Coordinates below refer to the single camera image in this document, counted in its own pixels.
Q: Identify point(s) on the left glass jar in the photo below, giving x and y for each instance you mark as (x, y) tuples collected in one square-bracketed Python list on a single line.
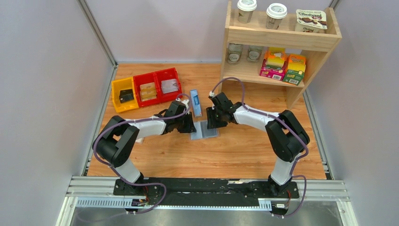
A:
[(234, 52)]

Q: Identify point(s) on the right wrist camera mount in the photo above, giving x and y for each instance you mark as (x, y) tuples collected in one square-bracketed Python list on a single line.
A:
[(211, 96)]

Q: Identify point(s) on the green snack box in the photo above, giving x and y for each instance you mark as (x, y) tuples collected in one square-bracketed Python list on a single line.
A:
[(295, 69)]

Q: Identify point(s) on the left paper coffee cup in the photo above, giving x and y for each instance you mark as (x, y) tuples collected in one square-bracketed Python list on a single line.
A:
[(245, 10)]

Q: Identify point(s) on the pink snack box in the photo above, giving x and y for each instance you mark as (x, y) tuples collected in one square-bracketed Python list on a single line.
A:
[(274, 64)]

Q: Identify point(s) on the glass jar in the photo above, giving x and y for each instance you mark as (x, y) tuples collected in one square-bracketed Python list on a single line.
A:
[(254, 53), (234, 52)]

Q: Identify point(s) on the Chobani yogurt cup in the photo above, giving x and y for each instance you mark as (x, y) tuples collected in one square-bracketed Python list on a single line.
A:
[(310, 21)]

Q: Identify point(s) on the yellow plastic bin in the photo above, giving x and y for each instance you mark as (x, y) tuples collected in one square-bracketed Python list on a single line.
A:
[(117, 86)]

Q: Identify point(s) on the red plastic bin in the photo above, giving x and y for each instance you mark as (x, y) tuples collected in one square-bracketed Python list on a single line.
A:
[(166, 74), (143, 79)]

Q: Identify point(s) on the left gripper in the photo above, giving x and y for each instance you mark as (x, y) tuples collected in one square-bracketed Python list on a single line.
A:
[(187, 124)]

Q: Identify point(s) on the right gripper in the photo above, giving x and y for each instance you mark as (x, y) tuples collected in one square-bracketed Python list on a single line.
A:
[(214, 117)]

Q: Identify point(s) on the gold cards in bin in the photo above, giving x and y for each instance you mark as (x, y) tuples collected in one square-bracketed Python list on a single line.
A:
[(148, 91)]

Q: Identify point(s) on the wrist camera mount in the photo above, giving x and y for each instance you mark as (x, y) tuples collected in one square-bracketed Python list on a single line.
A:
[(186, 102), (211, 96)]

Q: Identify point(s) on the right glass jar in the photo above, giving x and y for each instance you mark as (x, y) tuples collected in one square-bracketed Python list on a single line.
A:
[(254, 53)]

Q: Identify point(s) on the black card in bin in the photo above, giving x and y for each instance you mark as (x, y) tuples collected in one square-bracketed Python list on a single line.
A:
[(126, 99)]

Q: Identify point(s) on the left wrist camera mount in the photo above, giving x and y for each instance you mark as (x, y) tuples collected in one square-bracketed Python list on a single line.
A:
[(186, 102)]

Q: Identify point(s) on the pink leather card holder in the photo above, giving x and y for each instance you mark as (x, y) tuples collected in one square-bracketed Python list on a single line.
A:
[(202, 132)]

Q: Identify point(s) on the right paper coffee cup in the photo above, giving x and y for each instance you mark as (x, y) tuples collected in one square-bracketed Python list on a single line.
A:
[(276, 12)]

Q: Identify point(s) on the paper coffee cup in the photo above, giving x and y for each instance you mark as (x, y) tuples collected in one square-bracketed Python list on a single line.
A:
[(276, 12), (245, 10)]

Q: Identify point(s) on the red plastic bin right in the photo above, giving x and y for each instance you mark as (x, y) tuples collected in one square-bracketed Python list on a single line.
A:
[(166, 74)]

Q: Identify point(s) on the silver cards in bin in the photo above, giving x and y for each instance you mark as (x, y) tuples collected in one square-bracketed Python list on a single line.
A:
[(169, 86)]

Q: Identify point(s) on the blue toothpaste box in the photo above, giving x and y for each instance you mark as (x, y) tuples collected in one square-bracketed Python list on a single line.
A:
[(196, 103)]

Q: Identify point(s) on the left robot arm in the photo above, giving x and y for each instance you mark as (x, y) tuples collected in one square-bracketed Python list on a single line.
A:
[(114, 144)]

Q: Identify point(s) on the wooden shelf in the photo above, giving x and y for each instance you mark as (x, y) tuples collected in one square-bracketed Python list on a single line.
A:
[(316, 47)]

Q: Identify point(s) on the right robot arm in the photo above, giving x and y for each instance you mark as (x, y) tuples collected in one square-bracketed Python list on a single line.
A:
[(286, 135)]

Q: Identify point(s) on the red plastic bin left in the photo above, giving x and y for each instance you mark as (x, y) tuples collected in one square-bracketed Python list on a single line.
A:
[(143, 79)]

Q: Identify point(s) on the dark grey credit card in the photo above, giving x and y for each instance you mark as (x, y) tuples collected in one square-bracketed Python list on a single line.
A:
[(126, 93)]

